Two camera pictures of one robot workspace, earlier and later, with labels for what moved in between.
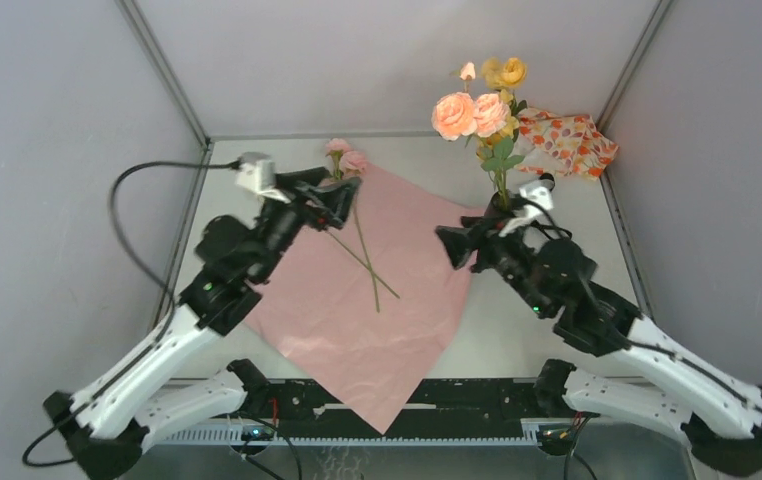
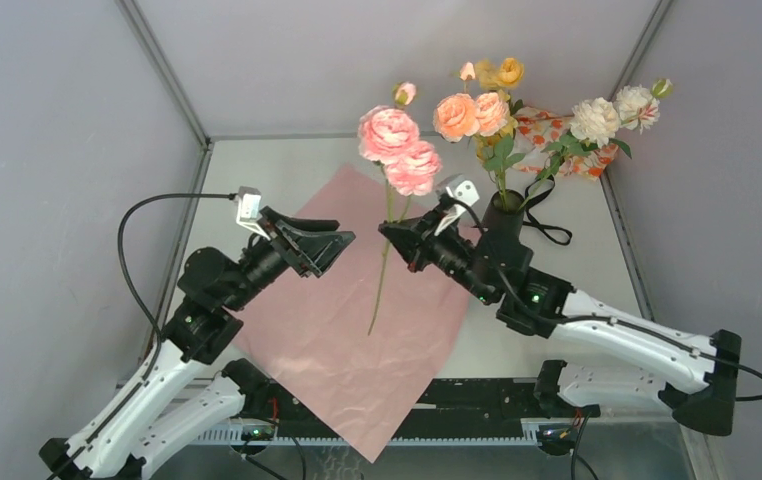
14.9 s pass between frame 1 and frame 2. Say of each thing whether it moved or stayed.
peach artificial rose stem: stayed
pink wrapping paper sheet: moved
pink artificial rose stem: moved
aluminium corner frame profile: stayed
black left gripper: moved
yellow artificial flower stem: stayed
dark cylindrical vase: stayed
